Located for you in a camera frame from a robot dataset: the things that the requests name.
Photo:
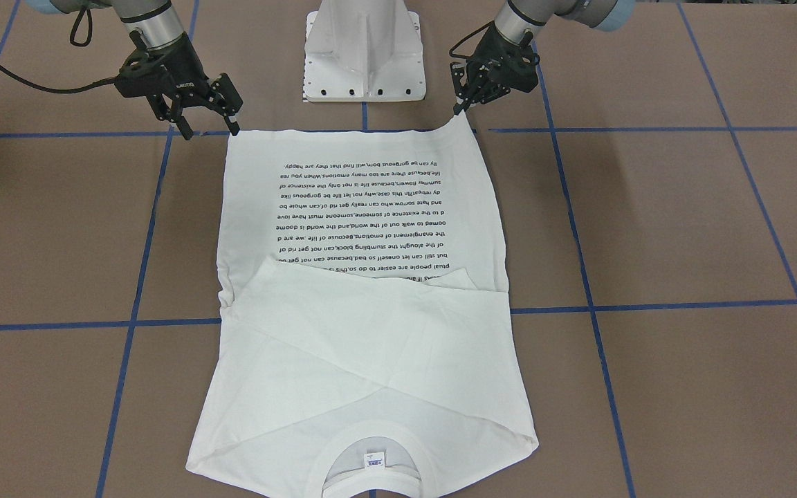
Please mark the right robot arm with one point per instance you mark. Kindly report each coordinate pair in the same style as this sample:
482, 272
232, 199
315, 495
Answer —
157, 21

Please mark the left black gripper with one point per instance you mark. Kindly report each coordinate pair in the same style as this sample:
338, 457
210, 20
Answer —
513, 64

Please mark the white printed t-shirt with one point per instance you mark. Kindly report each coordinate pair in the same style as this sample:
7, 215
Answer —
365, 338

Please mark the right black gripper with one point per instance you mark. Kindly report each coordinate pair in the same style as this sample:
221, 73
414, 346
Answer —
181, 74

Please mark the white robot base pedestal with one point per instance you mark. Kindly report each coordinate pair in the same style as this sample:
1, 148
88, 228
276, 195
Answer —
363, 51

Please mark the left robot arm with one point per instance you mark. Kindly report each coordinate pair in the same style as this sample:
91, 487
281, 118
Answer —
515, 17

